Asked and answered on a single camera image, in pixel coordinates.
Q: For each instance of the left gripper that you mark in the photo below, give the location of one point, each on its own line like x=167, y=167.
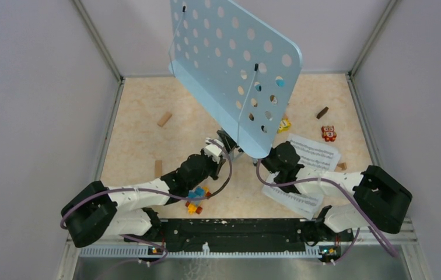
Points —
x=217, y=166

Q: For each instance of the sheet music page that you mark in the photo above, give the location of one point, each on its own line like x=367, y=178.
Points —
x=315, y=154
x=305, y=205

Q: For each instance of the blue music stand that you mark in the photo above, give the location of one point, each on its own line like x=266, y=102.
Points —
x=240, y=69

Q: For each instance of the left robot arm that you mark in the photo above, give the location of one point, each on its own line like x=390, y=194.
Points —
x=98, y=211

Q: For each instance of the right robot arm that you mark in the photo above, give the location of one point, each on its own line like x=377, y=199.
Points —
x=375, y=199

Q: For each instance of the yellow owl toy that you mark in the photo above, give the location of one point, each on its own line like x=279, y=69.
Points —
x=284, y=125

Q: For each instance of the toy block car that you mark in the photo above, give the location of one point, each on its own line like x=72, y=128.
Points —
x=195, y=198

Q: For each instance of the small wooden block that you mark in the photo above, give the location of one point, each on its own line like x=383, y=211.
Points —
x=158, y=168

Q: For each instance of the wooden block pair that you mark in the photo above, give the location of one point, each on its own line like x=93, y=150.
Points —
x=341, y=167

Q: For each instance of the light wooden block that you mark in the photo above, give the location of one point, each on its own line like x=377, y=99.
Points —
x=164, y=119

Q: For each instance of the dark brown wooden block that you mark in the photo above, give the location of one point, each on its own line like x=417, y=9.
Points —
x=322, y=112

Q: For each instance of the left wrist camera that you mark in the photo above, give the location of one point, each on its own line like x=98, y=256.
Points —
x=213, y=147

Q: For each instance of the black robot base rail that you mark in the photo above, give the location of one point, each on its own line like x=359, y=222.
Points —
x=263, y=235

